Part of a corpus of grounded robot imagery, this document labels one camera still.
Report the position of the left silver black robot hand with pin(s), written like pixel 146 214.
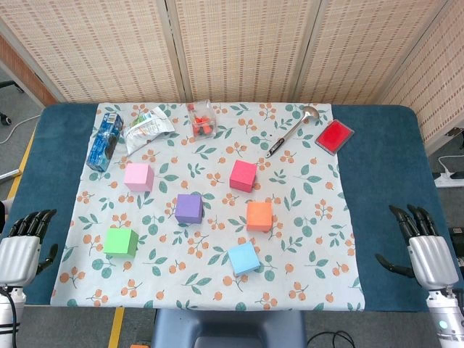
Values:
pixel 18 257

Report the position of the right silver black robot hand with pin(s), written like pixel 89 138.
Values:
pixel 433 259

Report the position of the green foam cube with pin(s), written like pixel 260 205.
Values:
pixel 117 241

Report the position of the pink foam cube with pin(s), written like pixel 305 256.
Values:
pixel 137 175

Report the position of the orange foam cube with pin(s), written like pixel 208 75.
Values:
pixel 259 215

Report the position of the red foam cube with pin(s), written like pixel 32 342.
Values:
pixel 242 174

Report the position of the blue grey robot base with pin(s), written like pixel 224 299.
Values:
pixel 228 326

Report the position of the white power strip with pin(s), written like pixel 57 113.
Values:
pixel 449 180

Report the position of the grey metal bar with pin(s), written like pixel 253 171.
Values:
pixel 9 175

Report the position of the dark blue table cover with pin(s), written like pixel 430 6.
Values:
pixel 384 181

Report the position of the blue cookie package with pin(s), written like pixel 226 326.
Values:
pixel 103 143

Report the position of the small orange object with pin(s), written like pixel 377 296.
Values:
pixel 139 346

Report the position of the red ink pad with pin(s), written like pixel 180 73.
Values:
pixel 334 137

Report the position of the black office chair base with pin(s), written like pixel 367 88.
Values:
pixel 7 85

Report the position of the purple foam cube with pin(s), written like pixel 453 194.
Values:
pixel 187 207

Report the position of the silver crumpled snack bag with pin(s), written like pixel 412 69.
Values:
pixel 145 128

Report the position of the floral patterned tablecloth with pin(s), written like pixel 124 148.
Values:
pixel 203 282

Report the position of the light blue foam cube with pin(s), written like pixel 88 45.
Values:
pixel 243 258

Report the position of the clear box with red pieces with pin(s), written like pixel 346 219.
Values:
pixel 202 123

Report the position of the bamboo folding screen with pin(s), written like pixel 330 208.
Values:
pixel 246 47

